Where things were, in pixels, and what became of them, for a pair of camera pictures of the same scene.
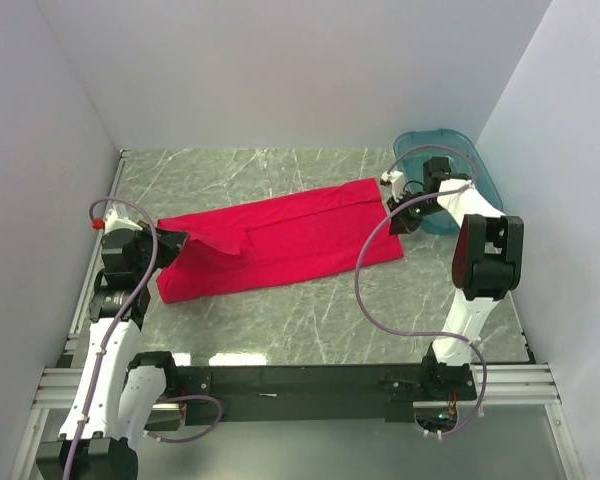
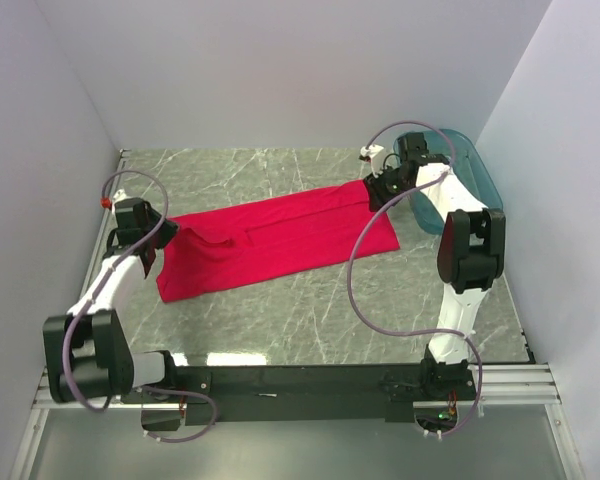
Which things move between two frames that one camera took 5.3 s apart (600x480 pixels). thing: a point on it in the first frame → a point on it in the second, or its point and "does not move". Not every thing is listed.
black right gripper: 401,224 → 377,197
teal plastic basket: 414,148 does not move
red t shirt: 311,232 does not move
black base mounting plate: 318,395 does not move
